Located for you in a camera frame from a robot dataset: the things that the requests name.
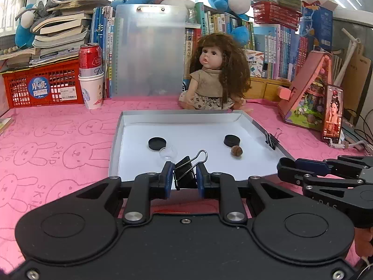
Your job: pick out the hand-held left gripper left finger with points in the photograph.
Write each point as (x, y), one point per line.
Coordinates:
(167, 180)

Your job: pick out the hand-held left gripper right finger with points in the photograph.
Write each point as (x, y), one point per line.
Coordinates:
(199, 180)

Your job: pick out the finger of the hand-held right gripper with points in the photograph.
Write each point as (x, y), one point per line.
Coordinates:
(326, 180)
(311, 165)

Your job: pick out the large black binder clip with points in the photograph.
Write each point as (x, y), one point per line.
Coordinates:
(186, 172)

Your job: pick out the clear plastic dome cap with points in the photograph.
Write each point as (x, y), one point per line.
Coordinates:
(168, 153)

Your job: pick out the black round bottle cap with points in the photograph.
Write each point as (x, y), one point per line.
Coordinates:
(157, 143)
(231, 140)

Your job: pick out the grey cardboard box lid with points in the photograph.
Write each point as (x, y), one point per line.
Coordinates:
(198, 134)

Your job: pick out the brown acorn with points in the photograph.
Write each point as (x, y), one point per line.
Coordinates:
(236, 150)

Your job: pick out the person's right hand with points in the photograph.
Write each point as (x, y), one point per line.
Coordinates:
(364, 245)

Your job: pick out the small black binder clip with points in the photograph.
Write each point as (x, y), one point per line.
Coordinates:
(271, 141)

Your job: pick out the smartphone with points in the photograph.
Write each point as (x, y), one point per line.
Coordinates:
(332, 113)

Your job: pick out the pink toy house box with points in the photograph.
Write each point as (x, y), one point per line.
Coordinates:
(306, 99)

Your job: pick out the wooden drawer organiser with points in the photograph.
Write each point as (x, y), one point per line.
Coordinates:
(268, 89)

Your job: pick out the wooden board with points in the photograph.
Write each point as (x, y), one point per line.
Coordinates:
(360, 84)

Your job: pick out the brown-haired doll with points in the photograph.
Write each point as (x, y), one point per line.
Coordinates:
(215, 75)

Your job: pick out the pink rabbit-print towel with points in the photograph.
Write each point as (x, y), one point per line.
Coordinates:
(58, 151)

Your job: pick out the colourful printed cardboard box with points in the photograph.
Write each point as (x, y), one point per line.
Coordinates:
(256, 64)

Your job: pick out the white paper cup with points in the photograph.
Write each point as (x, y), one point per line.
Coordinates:
(91, 93)

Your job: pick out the row of colourful books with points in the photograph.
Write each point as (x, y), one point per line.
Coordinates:
(279, 52)

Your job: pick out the translucent plastic clipboard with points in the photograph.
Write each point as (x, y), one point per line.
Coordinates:
(148, 52)

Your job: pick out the blue cardboard box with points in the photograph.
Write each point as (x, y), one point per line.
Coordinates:
(317, 26)

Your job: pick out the red drink can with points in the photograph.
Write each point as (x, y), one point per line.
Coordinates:
(90, 59)

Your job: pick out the row of blue books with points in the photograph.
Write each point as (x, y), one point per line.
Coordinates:
(102, 49)

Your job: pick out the small red mesh basket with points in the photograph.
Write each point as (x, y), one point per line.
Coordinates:
(276, 14)

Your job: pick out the large red plastic basket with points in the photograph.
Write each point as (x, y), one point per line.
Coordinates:
(43, 87)

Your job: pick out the stack of worn books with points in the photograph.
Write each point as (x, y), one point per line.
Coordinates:
(61, 29)

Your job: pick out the blue white plush toy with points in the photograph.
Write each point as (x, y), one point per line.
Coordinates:
(24, 26)

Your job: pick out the white plastic tube frame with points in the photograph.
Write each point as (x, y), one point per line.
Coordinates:
(348, 55)

